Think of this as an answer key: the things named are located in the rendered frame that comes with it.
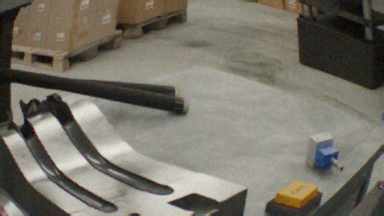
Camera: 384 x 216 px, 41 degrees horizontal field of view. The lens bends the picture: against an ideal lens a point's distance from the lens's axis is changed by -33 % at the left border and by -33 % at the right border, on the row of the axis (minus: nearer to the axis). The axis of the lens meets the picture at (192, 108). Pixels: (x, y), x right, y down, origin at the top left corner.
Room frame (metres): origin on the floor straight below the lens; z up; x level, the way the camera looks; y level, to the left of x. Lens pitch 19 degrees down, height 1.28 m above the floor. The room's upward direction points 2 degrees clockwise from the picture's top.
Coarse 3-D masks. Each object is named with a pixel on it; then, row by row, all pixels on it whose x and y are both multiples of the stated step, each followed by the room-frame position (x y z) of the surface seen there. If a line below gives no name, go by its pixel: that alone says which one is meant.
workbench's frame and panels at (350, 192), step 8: (376, 152) 1.13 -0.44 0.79; (376, 160) 1.14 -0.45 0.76; (368, 168) 1.09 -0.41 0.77; (360, 176) 1.05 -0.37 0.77; (368, 176) 1.23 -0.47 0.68; (352, 184) 1.01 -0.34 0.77; (360, 184) 1.18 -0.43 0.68; (368, 184) 1.25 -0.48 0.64; (344, 192) 0.98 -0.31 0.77; (352, 192) 1.14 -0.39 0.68; (360, 192) 1.22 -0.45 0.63; (336, 200) 0.95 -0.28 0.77; (344, 200) 1.10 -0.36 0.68; (352, 200) 1.19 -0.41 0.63; (360, 200) 1.22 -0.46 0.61; (320, 208) 0.89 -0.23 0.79; (328, 208) 0.92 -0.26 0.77; (336, 208) 1.07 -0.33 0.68; (344, 208) 1.15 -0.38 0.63; (352, 208) 1.20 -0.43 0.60
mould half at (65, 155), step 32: (0, 128) 0.85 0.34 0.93; (96, 128) 0.96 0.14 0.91; (0, 160) 0.84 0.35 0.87; (32, 160) 0.81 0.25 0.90; (64, 160) 0.85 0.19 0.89; (128, 160) 0.91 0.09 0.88; (32, 192) 0.75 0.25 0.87; (64, 192) 0.75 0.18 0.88; (96, 192) 0.77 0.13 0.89; (128, 192) 0.79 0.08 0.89; (192, 192) 0.80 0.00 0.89; (224, 192) 0.80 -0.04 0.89
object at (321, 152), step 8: (312, 136) 1.09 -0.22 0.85; (320, 136) 1.09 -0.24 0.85; (328, 136) 1.08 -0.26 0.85; (312, 144) 1.07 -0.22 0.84; (320, 144) 1.06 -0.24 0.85; (328, 144) 1.07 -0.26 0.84; (312, 152) 1.07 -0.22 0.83; (320, 152) 1.04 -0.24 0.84; (328, 152) 1.03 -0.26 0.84; (336, 152) 1.03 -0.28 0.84; (312, 160) 1.06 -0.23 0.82; (320, 160) 1.04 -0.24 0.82; (328, 160) 1.03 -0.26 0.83; (336, 160) 1.01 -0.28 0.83
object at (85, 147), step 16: (48, 96) 1.00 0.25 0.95; (64, 112) 0.97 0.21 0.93; (16, 128) 0.86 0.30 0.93; (32, 128) 0.88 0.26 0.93; (64, 128) 0.92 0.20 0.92; (80, 128) 0.94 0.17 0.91; (32, 144) 0.85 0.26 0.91; (80, 144) 0.92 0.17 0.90; (48, 160) 0.84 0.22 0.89; (96, 160) 0.90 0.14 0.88; (48, 176) 0.79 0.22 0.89; (64, 176) 0.81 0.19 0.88; (112, 176) 0.84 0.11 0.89; (128, 176) 0.86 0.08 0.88; (80, 192) 0.77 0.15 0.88; (160, 192) 0.80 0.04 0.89; (96, 208) 0.71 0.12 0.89; (112, 208) 0.73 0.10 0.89
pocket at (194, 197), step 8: (176, 200) 0.78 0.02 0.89; (184, 200) 0.79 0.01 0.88; (192, 200) 0.80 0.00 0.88; (200, 200) 0.79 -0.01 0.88; (208, 200) 0.78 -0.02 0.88; (216, 200) 0.77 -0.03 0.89; (184, 208) 0.79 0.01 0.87; (192, 208) 0.80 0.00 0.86; (200, 208) 0.79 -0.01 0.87; (208, 208) 0.78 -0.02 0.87; (216, 208) 0.77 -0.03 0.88
